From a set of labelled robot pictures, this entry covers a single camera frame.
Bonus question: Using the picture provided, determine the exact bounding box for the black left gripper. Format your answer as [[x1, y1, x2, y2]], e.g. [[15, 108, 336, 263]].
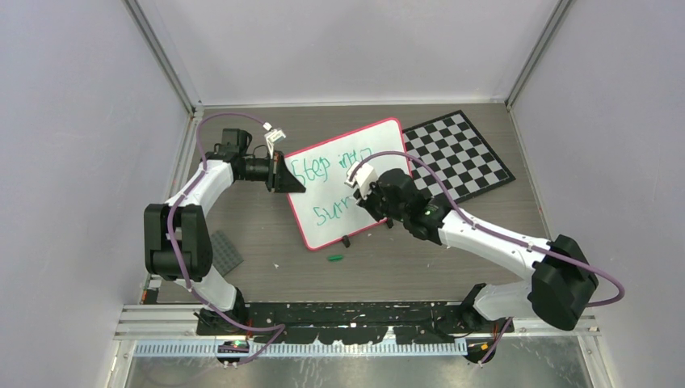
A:
[[239, 152, 306, 195]]

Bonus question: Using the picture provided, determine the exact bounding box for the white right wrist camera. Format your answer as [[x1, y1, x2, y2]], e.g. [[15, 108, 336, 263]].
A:
[[344, 162, 378, 200]]

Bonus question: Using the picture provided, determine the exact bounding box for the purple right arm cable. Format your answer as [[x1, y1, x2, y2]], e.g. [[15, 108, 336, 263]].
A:
[[351, 150, 626, 367]]

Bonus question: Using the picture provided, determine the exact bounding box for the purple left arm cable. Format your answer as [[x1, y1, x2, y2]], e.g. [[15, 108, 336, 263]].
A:
[[166, 112, 288, 367]]

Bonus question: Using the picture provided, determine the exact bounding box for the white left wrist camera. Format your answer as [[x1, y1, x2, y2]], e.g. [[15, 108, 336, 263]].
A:
[[262, 122, 286, 158]]

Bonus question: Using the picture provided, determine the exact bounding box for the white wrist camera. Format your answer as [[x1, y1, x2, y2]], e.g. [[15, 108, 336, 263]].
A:
[[344, 162, 378, 200], [262, 122, 286, 158]]

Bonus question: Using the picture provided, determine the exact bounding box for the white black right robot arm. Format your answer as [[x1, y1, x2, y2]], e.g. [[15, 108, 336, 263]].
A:
[[346, 164, 599, 332]]

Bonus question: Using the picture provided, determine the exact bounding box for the aluminium front rail frame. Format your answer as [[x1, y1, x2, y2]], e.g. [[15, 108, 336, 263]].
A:
[[112, 304, 602, 359]]

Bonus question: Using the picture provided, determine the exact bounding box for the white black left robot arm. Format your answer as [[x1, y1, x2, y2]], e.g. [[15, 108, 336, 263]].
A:
[[144, 129, 305, 335]]

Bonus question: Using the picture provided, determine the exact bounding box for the black and white chessboard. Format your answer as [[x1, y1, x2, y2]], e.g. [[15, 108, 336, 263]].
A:
[[402, 111, 515, 204]]

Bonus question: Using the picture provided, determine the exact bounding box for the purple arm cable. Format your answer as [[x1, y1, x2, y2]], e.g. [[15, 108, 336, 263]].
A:
[[351, 150, 626, 367], [166, 112, 288, 367]]

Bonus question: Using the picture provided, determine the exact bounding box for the pink-framed whiteboard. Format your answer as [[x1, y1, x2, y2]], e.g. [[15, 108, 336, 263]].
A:
[[285, 118, 406, 251]]

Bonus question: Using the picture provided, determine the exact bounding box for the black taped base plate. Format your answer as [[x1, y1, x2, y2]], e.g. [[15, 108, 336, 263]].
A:
[[195, 302, 513, 345]]

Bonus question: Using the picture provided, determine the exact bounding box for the grey studded baseplate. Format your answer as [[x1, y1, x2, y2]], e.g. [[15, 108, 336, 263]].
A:
[[210, 230, 244, 276]]

